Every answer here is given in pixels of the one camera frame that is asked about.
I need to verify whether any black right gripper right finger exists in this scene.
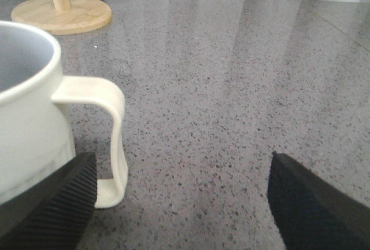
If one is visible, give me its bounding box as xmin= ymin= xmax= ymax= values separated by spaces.
xmin=267 ymin=152 xmax=369 ymax=249

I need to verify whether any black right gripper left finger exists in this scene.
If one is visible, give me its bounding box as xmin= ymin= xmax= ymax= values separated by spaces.
xmin=1 ymin=153 xmax=97 ymax=249

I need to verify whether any cream HOME mug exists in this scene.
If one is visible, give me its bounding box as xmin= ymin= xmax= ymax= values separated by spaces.
xmin=1 ymin=21 xmax=128 ymax=208

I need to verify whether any wooden mug tree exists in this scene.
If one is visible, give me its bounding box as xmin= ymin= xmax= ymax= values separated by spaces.
xmin=11 ymin=0 xmax=112 ymax=35

